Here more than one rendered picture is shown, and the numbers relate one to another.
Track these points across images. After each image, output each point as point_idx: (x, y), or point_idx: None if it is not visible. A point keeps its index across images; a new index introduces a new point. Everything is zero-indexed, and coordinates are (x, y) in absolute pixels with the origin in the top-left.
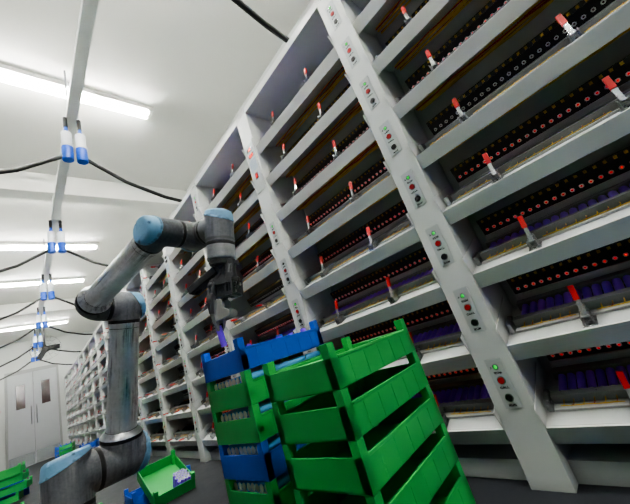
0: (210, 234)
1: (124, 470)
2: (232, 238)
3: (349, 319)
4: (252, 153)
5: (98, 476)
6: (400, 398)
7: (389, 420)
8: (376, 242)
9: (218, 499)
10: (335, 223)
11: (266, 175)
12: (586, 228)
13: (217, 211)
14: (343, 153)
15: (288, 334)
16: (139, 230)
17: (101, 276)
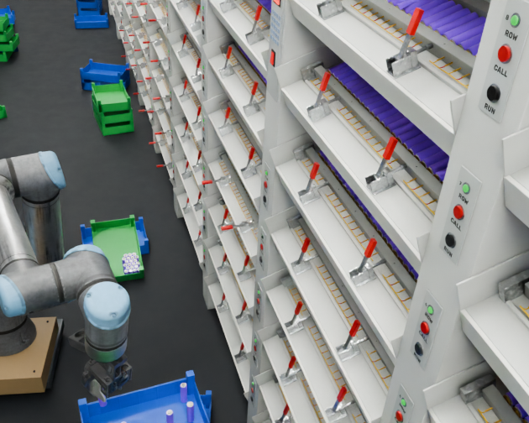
0: (87, 335)
1: (51, 306)
2: (119, 342)
3: (291, 395)
4: (279, 2)
5: None
6: None
7: None
8: (343, 410)
9: (147, 337)
10: (317, 326)
11: (287, 79)
12: None
13: (97, 321)
14: (358, 301)
15: (186, 406)
16: None
17: None
